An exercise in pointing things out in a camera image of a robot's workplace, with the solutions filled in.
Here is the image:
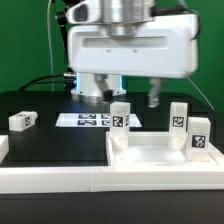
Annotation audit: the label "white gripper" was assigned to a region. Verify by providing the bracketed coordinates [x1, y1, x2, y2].
[66, 0, 200, 108]

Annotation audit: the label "white square table top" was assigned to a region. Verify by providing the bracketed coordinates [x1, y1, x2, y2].
[106, 132, 224, 167]

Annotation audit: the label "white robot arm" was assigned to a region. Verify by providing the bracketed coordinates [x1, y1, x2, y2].
[61, 0, 201, 107]

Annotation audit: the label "white sheet with markers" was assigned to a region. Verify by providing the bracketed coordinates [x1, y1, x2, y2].
[56, 113, 141, 128]

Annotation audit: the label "white U-shaped fence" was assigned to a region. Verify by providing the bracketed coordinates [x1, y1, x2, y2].
[0, 133, 224, 195]

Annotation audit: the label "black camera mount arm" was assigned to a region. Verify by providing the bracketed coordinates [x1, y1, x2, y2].
[54, 0, 81, 81]

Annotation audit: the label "black cables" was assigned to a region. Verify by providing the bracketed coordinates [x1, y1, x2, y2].
[18, 73, 76, 93]

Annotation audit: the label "white thin cable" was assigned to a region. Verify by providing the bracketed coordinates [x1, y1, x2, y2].
[46, 0, 56, 92]

